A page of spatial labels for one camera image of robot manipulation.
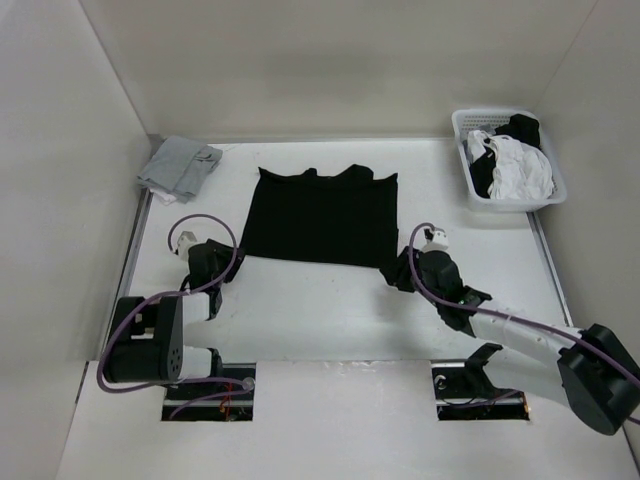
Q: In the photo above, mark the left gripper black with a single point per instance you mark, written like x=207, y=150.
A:
x=227, y=255

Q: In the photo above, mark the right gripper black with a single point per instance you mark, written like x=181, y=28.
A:
x=396, y=275

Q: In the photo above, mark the black tank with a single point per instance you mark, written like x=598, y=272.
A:
x=527, y=130
x=347, y=219

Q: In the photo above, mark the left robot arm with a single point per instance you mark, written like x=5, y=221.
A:
x=149, y=341

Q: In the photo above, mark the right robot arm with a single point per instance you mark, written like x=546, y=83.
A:
x=587, y=370

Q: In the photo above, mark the folded white tank top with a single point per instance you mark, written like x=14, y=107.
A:
x=164, y=197

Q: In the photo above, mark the folded grey tank top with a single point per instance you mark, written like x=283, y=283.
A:
x=180, y=167

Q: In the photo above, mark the white tank top in basket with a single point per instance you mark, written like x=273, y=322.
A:
x=520, y=167

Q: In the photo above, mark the black tank top in basket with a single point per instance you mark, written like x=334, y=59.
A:
x=527, y=130

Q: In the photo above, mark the white plastic laundry basket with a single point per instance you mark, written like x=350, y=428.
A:
x=465, y=120

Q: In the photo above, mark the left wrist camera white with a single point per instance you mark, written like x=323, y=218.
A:
x=185, y=242

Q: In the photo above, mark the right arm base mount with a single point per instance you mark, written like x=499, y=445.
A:
x=463, y=391

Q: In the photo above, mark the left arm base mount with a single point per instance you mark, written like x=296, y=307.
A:
x=215, y=402

